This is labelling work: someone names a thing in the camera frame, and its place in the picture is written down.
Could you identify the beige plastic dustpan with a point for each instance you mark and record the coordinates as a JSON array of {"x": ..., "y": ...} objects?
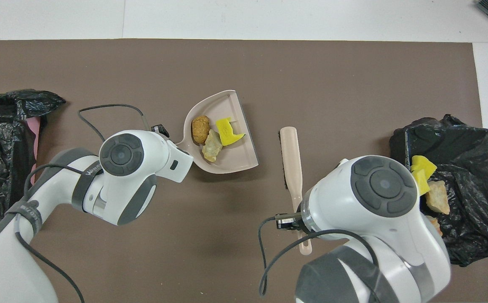
[{"x": 235, "y": 162}]

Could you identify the large yellow green sponge piece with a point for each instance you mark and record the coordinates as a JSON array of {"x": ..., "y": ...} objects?
[{"x": 425, "y": 165}]

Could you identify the notched yellow sponge piece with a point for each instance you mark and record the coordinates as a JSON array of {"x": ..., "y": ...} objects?
[{"x": 227, "y": 131}]

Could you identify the beige hand brush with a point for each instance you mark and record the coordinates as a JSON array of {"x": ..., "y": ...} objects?
[{"x": 292, "y": 160}]

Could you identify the pale angular bread chunk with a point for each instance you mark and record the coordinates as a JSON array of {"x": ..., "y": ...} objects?
[{"x": 212, "y": 146}]

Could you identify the brown table mat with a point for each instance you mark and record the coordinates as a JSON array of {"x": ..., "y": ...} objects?
[{"x": 227, "y": 63}]

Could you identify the pale bread piece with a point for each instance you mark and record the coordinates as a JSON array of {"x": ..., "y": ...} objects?
[{"x": 438, "y": 198}]

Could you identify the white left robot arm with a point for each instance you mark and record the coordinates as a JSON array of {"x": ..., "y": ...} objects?
[{"x": 121, "y": 176}]

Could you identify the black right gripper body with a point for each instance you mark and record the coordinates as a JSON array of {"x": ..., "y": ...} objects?
[{"x": 303, "y": 222}]

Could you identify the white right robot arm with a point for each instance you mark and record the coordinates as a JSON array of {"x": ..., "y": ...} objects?
[{"x": 378, "y": 219}]

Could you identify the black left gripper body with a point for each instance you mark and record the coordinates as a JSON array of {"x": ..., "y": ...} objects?
[{"x": 160, "y": 130}]

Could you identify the brown bread roll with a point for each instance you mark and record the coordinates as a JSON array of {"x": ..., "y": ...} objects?
[{"x": 200, "y": 128}]

